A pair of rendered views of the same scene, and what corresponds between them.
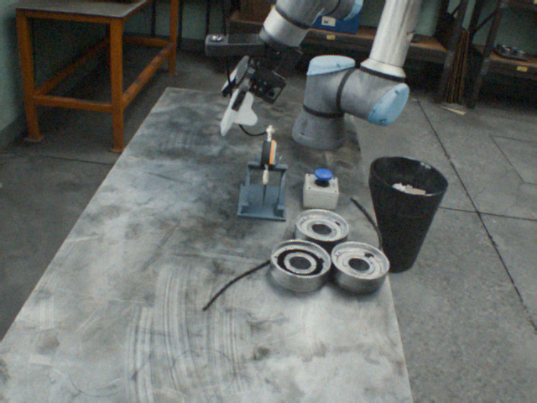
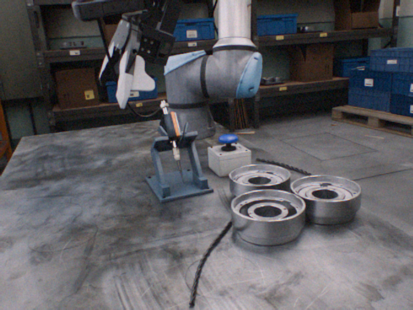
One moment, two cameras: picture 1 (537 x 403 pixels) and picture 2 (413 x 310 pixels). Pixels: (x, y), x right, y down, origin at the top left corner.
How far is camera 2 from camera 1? 0.43 m
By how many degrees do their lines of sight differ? 20
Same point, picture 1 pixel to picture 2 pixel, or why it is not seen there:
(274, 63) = (156, 18)
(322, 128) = (194, 118)
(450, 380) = not seen: outside the picture
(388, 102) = (252, 69)
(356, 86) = (216, 66)
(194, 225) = (117, 224)
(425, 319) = not seen: hidden behind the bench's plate
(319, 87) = (181, 80)
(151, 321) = not seen: outside the picture
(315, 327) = (337, 269)
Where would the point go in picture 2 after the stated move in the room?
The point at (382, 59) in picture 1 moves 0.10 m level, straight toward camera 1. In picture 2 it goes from (233, 34) to (241, 34)
